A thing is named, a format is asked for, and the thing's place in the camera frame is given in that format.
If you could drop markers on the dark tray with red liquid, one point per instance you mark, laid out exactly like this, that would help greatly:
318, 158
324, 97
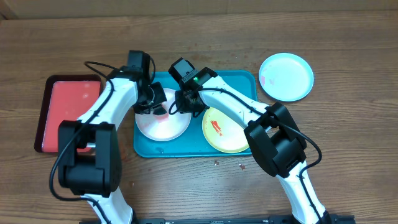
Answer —
66, 97

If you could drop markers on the teal plastic serving tray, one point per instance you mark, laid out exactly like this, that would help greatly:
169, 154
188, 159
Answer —
192, 142

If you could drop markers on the white plate with red stain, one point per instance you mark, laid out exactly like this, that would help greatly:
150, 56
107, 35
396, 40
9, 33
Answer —
166, 131

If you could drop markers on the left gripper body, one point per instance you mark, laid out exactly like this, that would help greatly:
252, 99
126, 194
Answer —
157, 96

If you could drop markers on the light blue plate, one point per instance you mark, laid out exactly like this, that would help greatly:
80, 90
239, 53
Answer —
286, 77

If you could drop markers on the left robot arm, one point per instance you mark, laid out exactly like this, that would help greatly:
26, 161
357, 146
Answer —
89, 158

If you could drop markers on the yellow-green plate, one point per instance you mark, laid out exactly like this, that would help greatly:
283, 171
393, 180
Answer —
222, 133

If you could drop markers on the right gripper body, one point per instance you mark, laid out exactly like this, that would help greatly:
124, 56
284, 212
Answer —
193, 107

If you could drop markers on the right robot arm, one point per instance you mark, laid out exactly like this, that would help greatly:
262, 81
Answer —
275, 141

